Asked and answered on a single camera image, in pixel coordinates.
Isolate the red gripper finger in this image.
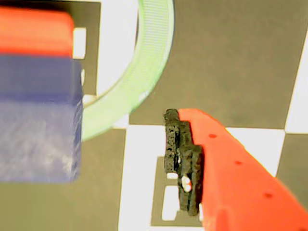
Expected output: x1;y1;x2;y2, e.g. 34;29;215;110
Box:
163;108;308;231

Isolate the blue cube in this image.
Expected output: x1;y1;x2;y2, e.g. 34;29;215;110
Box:
0;54;84;184

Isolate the red cube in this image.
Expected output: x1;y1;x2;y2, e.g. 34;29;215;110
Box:
0;6;75;58

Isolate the checkerboard marker mat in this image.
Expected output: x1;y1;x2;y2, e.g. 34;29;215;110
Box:
0;0;308;231

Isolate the green ring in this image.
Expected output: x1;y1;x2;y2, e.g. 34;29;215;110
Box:
81;0;175;142

